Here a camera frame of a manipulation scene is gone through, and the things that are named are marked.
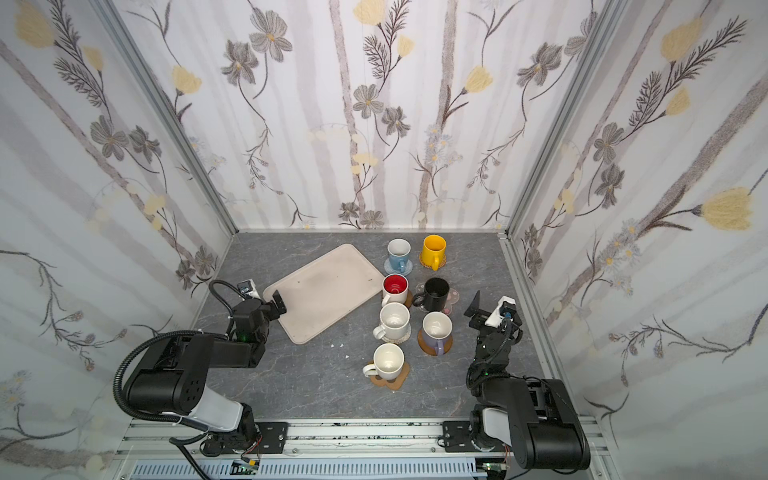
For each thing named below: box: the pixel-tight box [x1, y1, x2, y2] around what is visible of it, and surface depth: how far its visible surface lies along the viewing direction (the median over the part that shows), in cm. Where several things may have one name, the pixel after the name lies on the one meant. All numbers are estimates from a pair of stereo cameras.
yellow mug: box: [421, 234, 447, 271], surface depth 106 cm
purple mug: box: [422, 311, 453, 356], surface depth 88 cm
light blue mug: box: [387, 238, 411, 273], surface depth 104 cm
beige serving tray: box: [263, 244, 385, 345], surface depth 106 cm
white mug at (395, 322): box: [373, 302, 411, 341], surface depth 90 cm
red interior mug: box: [381, 273, 409, 307], surface depth 95 cm
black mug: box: [412, 277, 450, 311], surface depth 95 cm
